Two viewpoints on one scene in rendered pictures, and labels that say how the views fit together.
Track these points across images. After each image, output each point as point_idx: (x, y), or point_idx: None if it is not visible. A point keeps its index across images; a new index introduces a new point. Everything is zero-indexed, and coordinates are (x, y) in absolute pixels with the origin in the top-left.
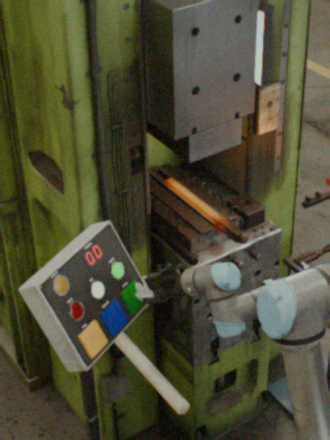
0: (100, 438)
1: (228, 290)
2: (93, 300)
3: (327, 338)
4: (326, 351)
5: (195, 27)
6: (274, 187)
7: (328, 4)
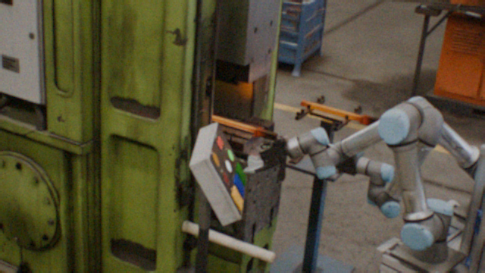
0: None
1: (325, 144)
2: (229, 172)
3: (281, 240)
4: (285, 246)
5: None
6: (264, 114)
7: None
